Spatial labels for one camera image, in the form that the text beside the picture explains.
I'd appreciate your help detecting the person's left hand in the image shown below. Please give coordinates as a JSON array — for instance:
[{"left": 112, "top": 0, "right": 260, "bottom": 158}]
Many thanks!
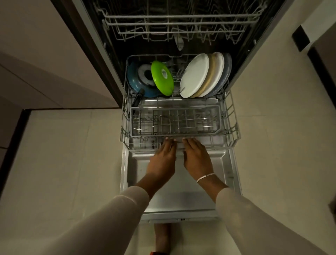
[{"left": 145, "top": 137, "right": 177, "bottom": 185}]

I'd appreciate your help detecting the person's right hand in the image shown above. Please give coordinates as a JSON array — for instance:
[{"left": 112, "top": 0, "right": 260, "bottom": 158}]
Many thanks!
[{"left": 182, "top": 137, "right": 215, "bottom": 183}]

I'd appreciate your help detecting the grey wire dishwasher rack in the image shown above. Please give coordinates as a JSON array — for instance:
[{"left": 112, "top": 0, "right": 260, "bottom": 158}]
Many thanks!
[
  {"left": 94, "top": 0, "right": 266, "bottom": 44},
  {"left": 120, "top": 54, "right": 241, "bottom": 154}
]

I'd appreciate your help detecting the person's left forearm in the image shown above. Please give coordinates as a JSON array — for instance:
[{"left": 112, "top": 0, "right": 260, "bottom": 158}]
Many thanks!
[{"left": 31, "top": 177, "right": 172, "bottom": 255}]

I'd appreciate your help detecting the person's right forearm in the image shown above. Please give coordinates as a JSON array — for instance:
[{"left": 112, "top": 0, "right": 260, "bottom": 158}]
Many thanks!
[{"left": 196, "top": 174, "right": 330, "bottom": 255}]

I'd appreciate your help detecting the grey plastic cutlery basket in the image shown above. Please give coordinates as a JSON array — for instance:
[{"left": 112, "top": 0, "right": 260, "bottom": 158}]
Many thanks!
[{"left": 130, "top": 103, "right": 223, "bottom": 137}]

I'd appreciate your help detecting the dishwasher door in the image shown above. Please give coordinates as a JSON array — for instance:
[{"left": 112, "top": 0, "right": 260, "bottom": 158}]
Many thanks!
[{"left": 120, "top": 147, "right": 242, "bottom": 224}]

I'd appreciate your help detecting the green round plate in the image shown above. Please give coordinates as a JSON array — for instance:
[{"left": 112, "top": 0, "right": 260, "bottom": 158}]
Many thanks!
[{"left": 151, "top": 60, "right": 175, "bottom": 96}]

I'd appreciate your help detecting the large white plate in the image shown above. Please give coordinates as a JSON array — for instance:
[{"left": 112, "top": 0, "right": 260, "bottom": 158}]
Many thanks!
[{"left": 179, "top": 53, "right": 210, "bottom": 99}]

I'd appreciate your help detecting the white plate with gold rim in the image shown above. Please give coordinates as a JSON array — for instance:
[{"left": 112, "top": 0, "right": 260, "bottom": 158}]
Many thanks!
[{"left": 190, "top": 54, "right": 219, "bottom": 99}]

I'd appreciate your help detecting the grey blue plate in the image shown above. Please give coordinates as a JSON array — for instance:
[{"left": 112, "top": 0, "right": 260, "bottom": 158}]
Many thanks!
[{"left": 209, "top": 53, "right": 233, "bottom": 97}]

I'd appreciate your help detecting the person's foot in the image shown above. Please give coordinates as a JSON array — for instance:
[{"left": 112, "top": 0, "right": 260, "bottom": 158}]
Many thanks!
[{"left": 153, "top": 223, "right": 173, "bottom": 255}]

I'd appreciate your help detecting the dishwasher body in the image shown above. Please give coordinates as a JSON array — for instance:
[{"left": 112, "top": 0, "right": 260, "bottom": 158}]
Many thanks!
[{"left": 50, "top": 0, "right": 295, "bottom": 112}]

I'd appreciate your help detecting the beige kitchen cabinet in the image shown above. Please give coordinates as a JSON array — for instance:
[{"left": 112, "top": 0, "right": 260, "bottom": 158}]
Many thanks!
[{"left": 0, "top": 0, "right": 120, "bottom": 158}]

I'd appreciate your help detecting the silver chain bracelet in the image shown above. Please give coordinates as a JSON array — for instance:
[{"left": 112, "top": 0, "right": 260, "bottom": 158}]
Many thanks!
[{"left": 196, "top": 173, "right": 215, "bottom": 184}]

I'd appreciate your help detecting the blue pan with black handle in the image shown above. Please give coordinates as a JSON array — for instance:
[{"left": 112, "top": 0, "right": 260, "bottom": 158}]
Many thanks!
[{"left": 127, "top": 61, "right": 163, "bottom": 107}]

